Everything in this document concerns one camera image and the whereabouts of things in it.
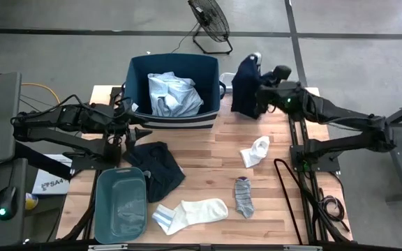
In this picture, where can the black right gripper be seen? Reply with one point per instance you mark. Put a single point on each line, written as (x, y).
(271, 97)

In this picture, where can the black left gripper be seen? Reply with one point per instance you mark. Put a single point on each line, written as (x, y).
(126, 122)

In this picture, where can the black Puma underwear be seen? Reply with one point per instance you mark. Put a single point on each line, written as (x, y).
(244, 90)

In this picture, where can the dark navy cloth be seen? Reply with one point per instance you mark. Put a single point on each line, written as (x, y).
(159, 174)

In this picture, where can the small white sock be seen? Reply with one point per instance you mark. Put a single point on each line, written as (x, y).
(257, 151)

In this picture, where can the light blue patterned shirt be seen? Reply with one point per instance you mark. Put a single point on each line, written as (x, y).
(173, 96)

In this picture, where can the white sock with blue stripes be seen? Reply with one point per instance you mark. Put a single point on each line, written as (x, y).
(197, 212)

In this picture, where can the grey striped sock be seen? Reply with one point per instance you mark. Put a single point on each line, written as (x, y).
(244, 198)

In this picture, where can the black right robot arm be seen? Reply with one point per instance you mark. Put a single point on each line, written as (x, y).
(344, 116)

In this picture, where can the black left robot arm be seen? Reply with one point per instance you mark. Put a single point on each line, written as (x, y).
(65, 116)

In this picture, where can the navy white striped fabric basket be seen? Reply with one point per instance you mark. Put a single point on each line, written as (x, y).
(180, 120)

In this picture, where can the clear plastic box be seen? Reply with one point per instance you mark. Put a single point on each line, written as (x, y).
(226, 78)

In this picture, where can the teal plastic bin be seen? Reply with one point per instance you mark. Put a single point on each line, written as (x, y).
(120, 209)

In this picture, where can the white printed cardboard box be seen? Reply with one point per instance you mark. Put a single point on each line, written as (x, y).
(52, 183)

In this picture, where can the black floor fan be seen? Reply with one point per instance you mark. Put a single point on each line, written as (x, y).
(209, 21)

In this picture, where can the black support strut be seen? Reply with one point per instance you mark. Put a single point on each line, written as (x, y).
(37, 160)

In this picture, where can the yellow ball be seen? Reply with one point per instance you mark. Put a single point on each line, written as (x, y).
(30, 202)

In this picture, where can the black rig crossbar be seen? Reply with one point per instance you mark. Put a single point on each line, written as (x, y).
(201, 248)

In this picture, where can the black computer mouse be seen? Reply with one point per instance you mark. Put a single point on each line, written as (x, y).
(6, 204)

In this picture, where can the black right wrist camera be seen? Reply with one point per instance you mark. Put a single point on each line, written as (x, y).
(282, 72)

